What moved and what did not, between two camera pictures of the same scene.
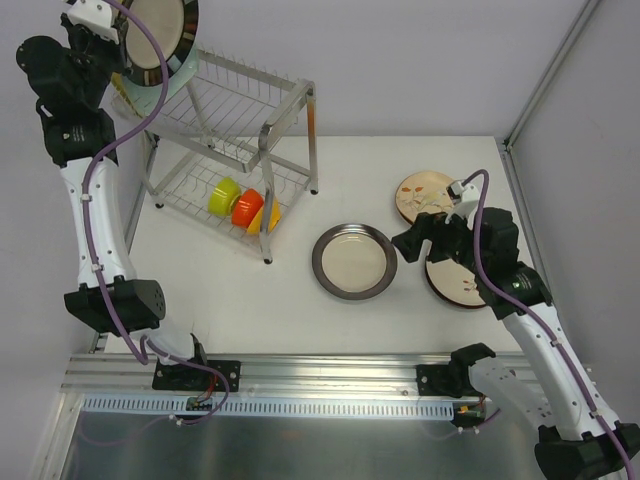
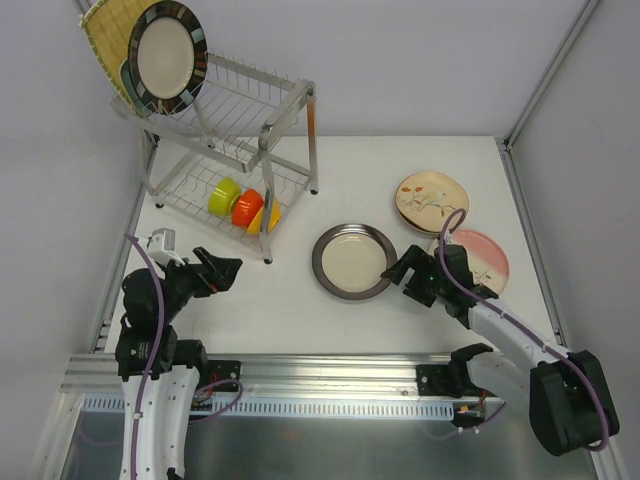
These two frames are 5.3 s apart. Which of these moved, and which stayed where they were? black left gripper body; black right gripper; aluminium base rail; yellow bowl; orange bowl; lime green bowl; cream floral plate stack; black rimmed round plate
Moved: black left gripper body; black right gripper; black rimmed round plate
Stayed: lime green bowl; orange bowl; cream floral plate stack; yellow bowl; aluminium base rail
